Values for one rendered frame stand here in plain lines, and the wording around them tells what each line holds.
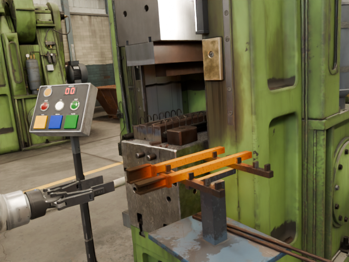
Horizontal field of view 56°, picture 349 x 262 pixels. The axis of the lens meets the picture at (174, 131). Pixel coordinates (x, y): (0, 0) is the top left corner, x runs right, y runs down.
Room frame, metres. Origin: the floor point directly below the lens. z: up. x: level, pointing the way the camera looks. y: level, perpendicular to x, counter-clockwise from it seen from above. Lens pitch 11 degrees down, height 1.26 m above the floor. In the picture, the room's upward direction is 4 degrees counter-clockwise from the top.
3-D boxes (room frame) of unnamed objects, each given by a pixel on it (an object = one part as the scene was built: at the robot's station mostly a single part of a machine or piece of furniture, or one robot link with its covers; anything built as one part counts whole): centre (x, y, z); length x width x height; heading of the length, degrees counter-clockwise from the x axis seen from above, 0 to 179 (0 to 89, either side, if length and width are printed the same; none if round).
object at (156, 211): (1.65, -0.06, 0.69); 0.56 x 0.38 x 0.45; 135
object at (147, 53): (1.68, -0.02, 1.32); 0.42 x 0.20 x 0.10; 135
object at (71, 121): (1.72, 0.54, 1.01); 0.07 x 0.05 x 0.07; 70
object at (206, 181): (0.94, -0.18, 0.93); 0.23 x 0.06 x 0.02; 126
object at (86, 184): (0.96, 0.26, 0.93); 0.07 x 0.01 x 0.03; 126
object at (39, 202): (0.84, 0.36, 0.93); 0.09 x 0.08 x 0.07; 126
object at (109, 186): (0.90, 0.22, 0.93); 0.07 x 0.01 x 0.03; 126
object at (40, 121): (1.79, 0.72, 1.01); 0.07 x 0.05 x 0.07; 70
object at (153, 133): (1.68, -0.02, 0.96); 0.42 x 0.20 x 0.09; 135
